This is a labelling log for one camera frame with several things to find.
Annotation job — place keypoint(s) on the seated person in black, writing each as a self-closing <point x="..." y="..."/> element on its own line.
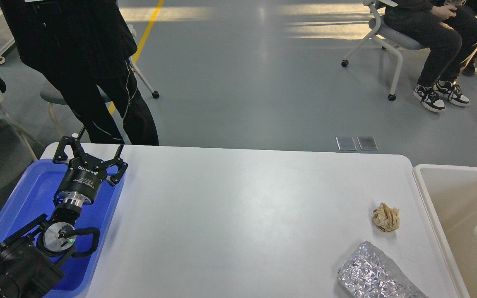
<point x="450" y="32"/>

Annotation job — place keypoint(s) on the beige plastic bin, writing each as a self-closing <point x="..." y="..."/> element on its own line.
<point x="449" y="194"/>

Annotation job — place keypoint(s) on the crumpled brown paper ball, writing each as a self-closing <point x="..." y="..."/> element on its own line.
<point x="385" y="218"/>

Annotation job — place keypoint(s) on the white chair far left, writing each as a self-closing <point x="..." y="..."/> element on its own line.
<point x="20" y="132"/>

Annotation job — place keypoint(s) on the standing person in black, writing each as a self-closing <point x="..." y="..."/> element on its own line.
<point x="83" y="48"/>

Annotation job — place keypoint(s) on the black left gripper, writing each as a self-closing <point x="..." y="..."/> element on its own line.
<point x="80" y="182"/>

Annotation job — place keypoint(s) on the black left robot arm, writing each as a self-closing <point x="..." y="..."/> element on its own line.
<point x="52" y="227"/>

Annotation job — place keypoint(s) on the white grey chair right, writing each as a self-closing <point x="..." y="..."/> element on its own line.
<point x="387" y="37"/>

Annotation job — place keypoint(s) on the left metal floor plate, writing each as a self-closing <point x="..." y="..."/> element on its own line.
<point x="346" y="143"/>

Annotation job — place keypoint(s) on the crumpled aluminium foil packet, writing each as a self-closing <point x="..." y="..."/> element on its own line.
<point x="369" y="273"/>

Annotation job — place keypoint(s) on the blue plastic tray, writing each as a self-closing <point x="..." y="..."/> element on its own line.
<point x="33" y="196"/>

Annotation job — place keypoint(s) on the white chair behind person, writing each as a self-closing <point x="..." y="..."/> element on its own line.
<point x="52" y="96"/>

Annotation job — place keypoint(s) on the right metal floor plate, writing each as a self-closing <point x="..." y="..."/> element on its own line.
<point x="367" y="143"/>

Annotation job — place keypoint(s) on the metal floor plate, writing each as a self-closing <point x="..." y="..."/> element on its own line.
<point x="346" y="143"/>
<point x="367" y="143"/>

